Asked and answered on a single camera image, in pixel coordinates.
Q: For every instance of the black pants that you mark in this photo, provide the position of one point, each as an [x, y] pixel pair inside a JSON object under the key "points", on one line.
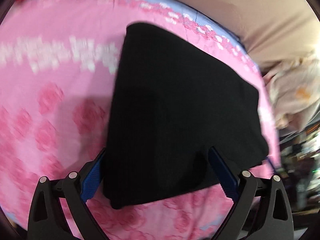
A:
{"points": [[172, 102]]}

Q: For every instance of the pink rose bed sheet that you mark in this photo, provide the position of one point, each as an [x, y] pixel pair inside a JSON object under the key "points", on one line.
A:
{"points": [[58, 64]]}

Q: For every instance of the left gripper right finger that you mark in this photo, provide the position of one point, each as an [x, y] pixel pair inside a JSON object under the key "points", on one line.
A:
{"points": [[273, 219]]}

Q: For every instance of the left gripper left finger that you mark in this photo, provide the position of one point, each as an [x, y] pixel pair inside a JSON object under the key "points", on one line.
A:
{"points": [[46, 217]]}

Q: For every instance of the floral cream blanket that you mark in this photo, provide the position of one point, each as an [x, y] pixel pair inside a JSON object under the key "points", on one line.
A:
{"points": [[293, 89]]}

